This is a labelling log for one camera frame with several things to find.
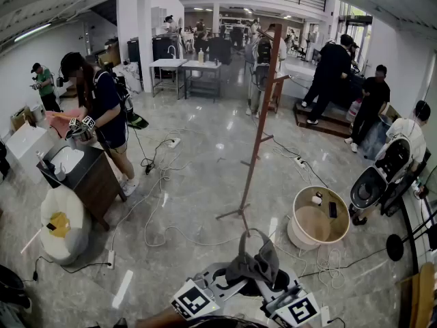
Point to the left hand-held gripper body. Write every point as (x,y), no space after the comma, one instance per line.
(193,301)

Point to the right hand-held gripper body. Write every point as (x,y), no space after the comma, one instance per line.
(298,311)

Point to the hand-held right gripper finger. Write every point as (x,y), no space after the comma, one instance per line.
(286,279)
(265,290)

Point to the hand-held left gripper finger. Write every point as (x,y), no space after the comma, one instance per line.
(209,270)
(232,287)

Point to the grey cloth garment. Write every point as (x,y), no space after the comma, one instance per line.
(254,266)

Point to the brown wooden coat rack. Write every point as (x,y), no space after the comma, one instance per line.
(263,115)

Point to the person's left forearm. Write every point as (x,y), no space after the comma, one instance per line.
(160,318)

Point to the white power strip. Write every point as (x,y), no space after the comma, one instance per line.
(174,143)
(111,260)
(299,162)
(325,316)

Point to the round wooden side table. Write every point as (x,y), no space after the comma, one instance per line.
(322,229)

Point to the black phone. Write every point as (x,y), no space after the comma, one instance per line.
(333,209)

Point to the small white cup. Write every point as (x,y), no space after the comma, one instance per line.
(317,200)

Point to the black floor stand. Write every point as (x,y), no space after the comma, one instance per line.
(395,248)

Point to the light wooden chair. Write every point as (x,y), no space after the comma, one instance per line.
(421,296)

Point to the dark wooden sink cabinet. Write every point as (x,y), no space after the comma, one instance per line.
(90,179)

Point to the yellow cloth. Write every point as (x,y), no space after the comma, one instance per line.
(61,222)

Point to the white black backpack rig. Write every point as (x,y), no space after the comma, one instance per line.
(263,51)
(392,162)

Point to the small black card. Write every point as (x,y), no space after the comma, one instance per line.
(51,227)

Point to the dark wooden platform step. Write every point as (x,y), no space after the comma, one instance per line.
(324,123)

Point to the grey blue plastic bag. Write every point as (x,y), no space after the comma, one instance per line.
(375,138)

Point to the grey cup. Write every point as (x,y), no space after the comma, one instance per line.
(60,173)

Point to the black green backpack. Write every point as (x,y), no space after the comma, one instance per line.
(131,109)

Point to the white wash basin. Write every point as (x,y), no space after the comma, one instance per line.
(68,159)

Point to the clear water jug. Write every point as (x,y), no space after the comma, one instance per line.
(353,111)

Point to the metal work table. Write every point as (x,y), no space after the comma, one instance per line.
(201,65)

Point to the marble pattern block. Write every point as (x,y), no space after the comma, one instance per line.
(128,79)

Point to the metal sink table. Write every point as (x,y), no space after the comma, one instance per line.
(168,63)

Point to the pink cloth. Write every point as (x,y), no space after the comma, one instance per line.
(58,121)

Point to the yellow bottle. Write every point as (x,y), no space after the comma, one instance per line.
(201,56)

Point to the white storage box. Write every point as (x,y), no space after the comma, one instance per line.
(24,149)

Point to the tall black cabinet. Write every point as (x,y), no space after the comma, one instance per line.
(133,51)

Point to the brown cardboard box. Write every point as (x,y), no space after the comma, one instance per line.
(20,118)

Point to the long tube ceiling light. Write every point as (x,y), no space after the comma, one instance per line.
(32,32)

